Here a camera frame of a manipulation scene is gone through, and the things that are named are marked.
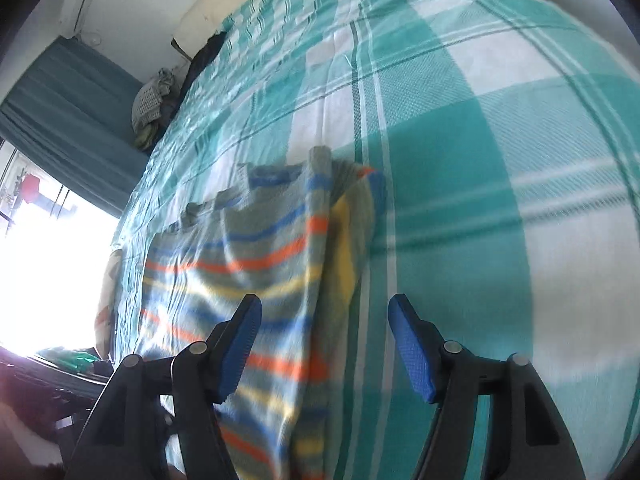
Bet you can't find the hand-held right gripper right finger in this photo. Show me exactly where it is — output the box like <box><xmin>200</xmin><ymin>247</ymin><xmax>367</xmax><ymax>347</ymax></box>
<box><xmin>388</xmin><ymin>294</ymin><xmax>588</xmax><ymax>480</ymax></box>

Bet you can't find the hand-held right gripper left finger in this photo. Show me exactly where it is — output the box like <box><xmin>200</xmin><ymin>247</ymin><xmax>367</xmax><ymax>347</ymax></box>
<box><xmin>65</xmin><ymin>292</ymin><xmax>263</xmax><ymax>480</ymax></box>

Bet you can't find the striped knit sweater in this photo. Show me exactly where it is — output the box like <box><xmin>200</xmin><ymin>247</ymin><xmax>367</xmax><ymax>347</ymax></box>
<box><xmin>132</xmin><ymin>146</ymin><xmax>388</xmax><ymax>480</ymax></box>

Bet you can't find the knit clothes pile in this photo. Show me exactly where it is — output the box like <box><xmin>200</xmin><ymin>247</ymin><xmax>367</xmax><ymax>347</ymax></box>
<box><xmin>131</xmin><ymin>67</ymin><xmax>176</xmax><ymax>151</ymax></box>

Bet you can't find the dark clothes pile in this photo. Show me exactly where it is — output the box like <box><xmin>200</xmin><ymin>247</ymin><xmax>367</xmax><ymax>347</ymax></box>
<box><xmin>160</xmin><ymin>30</ymin><xmax>228</xmax><ymax>133</ymax></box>

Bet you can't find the patterned cream pillow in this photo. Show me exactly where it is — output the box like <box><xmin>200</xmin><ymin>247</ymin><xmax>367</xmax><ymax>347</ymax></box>
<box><xmin>94</xmin><ymin>249</ymin><xmax>123</xmax><ymax>361</ymax></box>

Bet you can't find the green cloth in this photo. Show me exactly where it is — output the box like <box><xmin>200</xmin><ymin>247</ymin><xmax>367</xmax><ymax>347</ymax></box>
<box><xmin>37</xmin><ymin>346</ymin><xmax>98</xmax><ymax>373</ymax></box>

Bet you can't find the teal plaid bed blanket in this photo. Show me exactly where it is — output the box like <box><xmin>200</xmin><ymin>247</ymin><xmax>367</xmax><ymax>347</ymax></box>
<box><xmin>112</xmin><ymin>0</ymin><xmax>640</xmax><ymax>480</ymax></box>

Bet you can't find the window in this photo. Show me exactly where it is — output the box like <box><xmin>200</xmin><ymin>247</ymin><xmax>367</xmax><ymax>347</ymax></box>
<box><xmin>0</xmin><ymin>140</ymin><xmax>121</xmax><ymax>361</ymax></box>

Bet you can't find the teal curtain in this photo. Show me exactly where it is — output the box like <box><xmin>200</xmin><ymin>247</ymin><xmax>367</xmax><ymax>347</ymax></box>
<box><xmin>0</xmin><ymin>37</ymin><xmax>153</xmax><ymax>218</ymax></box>

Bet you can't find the cream padded headboard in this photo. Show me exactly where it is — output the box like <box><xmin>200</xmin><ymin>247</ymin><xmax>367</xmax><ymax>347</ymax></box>
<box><xmin>172</xmin><ymin>0</ymin><xmax>321</xmax><ymax>58</ymax></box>

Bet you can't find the white air conditioner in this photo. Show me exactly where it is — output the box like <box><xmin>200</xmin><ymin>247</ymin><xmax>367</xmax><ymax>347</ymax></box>
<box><xmin>57</xmin><ymin>0</ymin><xmax>108</xmax><ymax>41</ymax></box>

